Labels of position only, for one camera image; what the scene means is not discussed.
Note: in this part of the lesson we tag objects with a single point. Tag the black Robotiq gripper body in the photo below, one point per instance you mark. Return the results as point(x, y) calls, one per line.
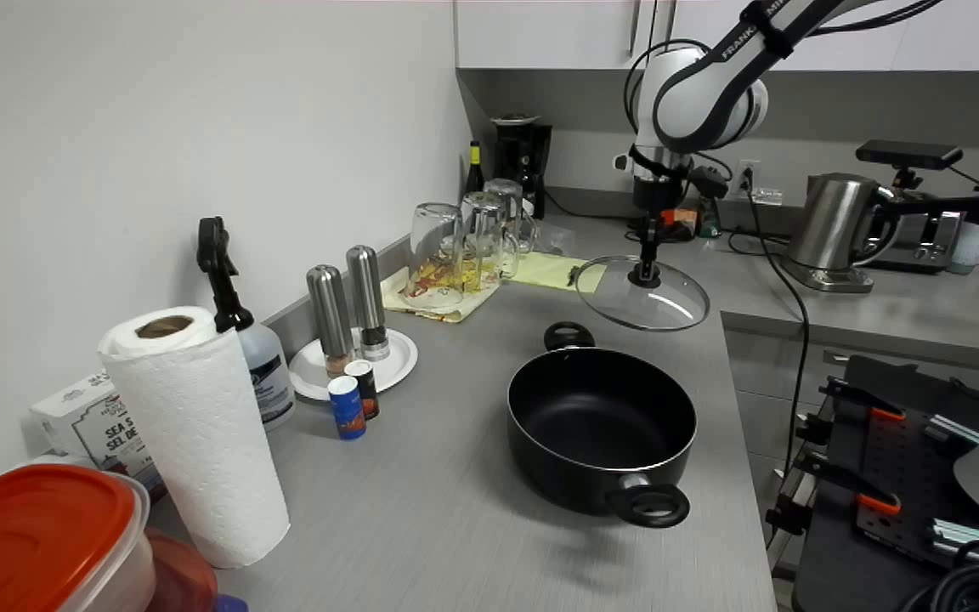
point(661, 191)

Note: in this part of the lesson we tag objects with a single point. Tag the glass lid with black knob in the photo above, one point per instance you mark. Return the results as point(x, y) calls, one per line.
point(661, 305)

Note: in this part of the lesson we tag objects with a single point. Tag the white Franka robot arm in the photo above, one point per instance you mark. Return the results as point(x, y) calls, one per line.
point(727, 78)

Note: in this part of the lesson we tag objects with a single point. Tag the black cooking pot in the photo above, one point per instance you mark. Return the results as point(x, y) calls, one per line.
point(604, 426)

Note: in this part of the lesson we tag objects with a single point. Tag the plastic container with red lid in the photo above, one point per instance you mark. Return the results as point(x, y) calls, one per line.
point(34, 537)

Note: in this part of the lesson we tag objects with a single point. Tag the small green bottle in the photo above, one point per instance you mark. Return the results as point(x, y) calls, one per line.
point(710, 222)

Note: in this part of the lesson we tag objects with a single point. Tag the yellow notepad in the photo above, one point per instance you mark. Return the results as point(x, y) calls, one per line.
point(540, 272)

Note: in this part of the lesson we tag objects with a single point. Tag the clear glass beer mug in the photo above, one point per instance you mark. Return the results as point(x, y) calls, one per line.
point(435, 233)
point(514, 207)
point(481, 222)

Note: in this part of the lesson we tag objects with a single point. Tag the black coffee maker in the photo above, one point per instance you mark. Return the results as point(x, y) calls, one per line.
point(522, 156)

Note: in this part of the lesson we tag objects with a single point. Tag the stainless steel kettle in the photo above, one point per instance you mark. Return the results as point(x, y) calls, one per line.
point(835, 224)

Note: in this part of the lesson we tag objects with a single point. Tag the dark wine bottle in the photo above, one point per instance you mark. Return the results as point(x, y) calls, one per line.
point(473, 171)

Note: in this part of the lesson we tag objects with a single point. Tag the yellow patterned dish cloth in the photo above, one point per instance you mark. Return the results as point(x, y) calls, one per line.
point(440, 293)

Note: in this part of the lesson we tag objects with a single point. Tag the black clamp with orange trigger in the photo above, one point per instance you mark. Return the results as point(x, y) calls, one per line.
point(842, 486)
point(857, 409)

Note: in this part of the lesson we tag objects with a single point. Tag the small white plate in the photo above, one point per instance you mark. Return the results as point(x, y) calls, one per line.
point(393, 364)

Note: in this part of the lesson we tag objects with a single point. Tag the steel pepper grinder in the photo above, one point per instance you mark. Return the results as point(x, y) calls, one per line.
point(331, 316)
point(369, 293)

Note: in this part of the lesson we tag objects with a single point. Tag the small dark spice jar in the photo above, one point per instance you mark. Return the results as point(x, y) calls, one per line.
point(369, 389)

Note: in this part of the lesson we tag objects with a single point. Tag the white mug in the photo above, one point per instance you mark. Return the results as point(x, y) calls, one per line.
point(969, 244)

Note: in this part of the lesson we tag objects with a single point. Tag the black perforated board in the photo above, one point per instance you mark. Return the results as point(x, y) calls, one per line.
point(910, 463)

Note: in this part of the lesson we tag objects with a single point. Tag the small blue spice jar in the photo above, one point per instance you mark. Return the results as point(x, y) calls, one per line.
point(348, 409)

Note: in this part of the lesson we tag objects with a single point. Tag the clear spray bottle black trigger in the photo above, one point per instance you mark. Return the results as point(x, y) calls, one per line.
point(264, 369)

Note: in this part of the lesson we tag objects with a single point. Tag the white paper towel roll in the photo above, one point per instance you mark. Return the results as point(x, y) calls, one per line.
point(200, 444)

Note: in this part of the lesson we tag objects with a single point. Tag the white cardboard box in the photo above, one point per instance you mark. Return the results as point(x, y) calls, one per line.
point(84, 426)

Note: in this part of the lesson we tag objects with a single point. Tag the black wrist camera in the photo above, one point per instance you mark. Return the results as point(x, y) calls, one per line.
point(709, 182)

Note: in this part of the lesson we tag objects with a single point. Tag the white wall cabinet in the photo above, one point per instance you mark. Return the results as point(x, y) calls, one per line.
point(535, 32)

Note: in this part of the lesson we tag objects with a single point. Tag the black stereo camera on stand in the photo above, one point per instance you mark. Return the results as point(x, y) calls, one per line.
point(910, 154)

